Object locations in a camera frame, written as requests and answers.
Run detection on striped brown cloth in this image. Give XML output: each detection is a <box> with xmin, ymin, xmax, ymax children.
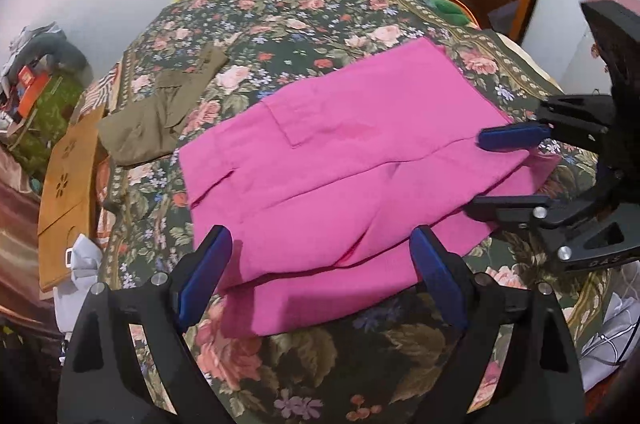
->
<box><xmin>0</xmin><ymin>144</ymin><xmax>62</xmax><ymax>340</ymax></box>

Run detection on green patterned cloth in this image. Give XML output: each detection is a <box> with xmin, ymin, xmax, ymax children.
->
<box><xmin>7</xmin><ymin>74</ymin><xmax>87</xmax><ymax>177</ymax></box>

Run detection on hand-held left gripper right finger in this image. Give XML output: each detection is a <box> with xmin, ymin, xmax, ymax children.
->
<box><xmin>400</xmin><ymin>225</ymin><xmax>587</xmax><ymax>424</ymax></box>

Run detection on floral blanket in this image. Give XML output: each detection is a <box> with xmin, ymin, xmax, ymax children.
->
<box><xmin>75</xmin><ymin>0</ymin><xmax>632</xmax><ymax>424</ymax></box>

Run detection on white patterned cloth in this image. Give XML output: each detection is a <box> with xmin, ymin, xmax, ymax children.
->
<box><xmin>574</xmin><ymin>271</ymin><xmax>640</xmax><ymax>394</ymax></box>

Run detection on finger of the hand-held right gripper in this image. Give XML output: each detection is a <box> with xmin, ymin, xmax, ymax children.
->
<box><xmin>478</xmin><ymin>93</ymin><xmax>621</xmax><ymax>156</ymax></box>
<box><xmin>464</xmin><ymin>174</ymin><xmax>640</xmax><ymax>276</ymax></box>

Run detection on white crumpled cloth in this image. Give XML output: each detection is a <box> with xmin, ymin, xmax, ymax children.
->
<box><xmin>52</xmin><ymin>233</ymin><xmax>104</xmax><ymax>334</ymax></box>

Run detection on grey cloth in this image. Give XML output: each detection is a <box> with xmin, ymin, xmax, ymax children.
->
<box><xmin>9</xmin><ymin>23</ymin><xmax>94</xmax><ymax>81</ymax></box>

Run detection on olive green pants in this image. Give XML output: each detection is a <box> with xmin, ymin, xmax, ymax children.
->
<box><xmin>97</xmin><ymin>45</ymin><xmax>230</xmax><ymax>165</ymax></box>

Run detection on orange box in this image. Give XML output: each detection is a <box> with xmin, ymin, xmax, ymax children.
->
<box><xmin>16</xmin><ymin>65</ymin><xmax>52</xmax><ymax>117</ymax></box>

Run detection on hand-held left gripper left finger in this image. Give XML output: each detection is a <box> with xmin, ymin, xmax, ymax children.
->
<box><xmin>57</xmin><ymin>225</ymin><xmax>234</xmax><ymax>424</ymax></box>

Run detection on wooden board with flower cutouts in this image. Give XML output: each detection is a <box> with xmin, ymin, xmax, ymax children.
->
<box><xmin>37</xmin><ymin>103</ymin><xmax>109</xmax><ymax>293</ymax></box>

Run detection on pink pants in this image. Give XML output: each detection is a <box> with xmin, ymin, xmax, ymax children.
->
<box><xmin>177</xmin><ymin>37</ymin><xmax>564</xmax><ymax>339</ymax></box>

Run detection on green cushion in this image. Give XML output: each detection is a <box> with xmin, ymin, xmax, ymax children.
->
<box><xmin>432</xmin><ymin>0</ymin><xmax>477</xmax><ymax>28</ymax></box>

